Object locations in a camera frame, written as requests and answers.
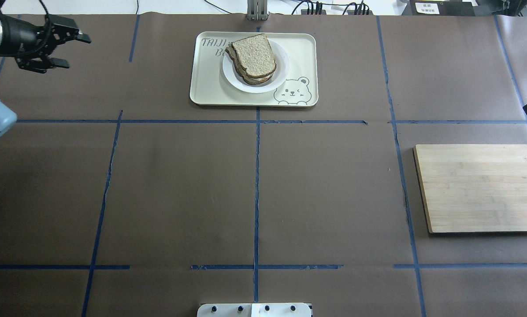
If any light wooden cutting board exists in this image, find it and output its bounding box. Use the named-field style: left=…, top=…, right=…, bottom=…
left=413, top=144, right=527, bottom=233

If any white bread slice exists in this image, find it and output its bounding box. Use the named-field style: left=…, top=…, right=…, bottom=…
left=231, top=34, right=276, bottom=78

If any black box with label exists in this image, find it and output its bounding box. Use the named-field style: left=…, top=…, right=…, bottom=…
left=401, top=0, right=475, bottom=16

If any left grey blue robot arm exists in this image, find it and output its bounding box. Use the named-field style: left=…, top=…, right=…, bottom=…
left=0, top=0, right=92, bottom=138

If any white pole with base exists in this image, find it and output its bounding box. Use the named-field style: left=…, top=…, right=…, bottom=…
left=197, top=302, right=313, bottom=317

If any cream bear serving tray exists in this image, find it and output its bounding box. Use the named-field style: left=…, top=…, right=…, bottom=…
left=189, top=31, right=319, bottom=107

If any black power strip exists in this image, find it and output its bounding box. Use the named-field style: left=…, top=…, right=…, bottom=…
left=291, top=0, right=374, bottom=16

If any white round plate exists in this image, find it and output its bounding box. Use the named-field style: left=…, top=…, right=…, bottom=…
left=222, top=40, right=290, bottom=94

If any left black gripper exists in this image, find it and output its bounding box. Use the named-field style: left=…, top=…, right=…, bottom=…
left=1, top=15, right=92, bottom=74

